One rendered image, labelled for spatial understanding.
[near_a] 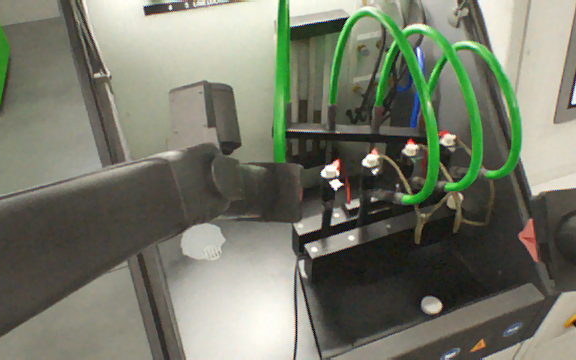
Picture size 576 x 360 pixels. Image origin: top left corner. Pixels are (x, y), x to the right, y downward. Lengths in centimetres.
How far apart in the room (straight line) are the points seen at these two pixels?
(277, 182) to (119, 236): 27
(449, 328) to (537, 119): 45
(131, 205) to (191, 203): 6
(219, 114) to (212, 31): 49
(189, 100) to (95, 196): 19
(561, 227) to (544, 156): 59
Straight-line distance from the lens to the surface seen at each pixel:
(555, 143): 113
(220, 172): 38
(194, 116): 44
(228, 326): 98
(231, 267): 106
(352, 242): 91
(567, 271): 55
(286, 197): 52
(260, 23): 95
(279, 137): 55
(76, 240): 25
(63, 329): 213
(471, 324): 89
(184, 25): 91
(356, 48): 106
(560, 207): 55
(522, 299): 95
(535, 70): 101
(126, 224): 29
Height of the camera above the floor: 166
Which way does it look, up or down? 42 degrees down
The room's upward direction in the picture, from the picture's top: straight up
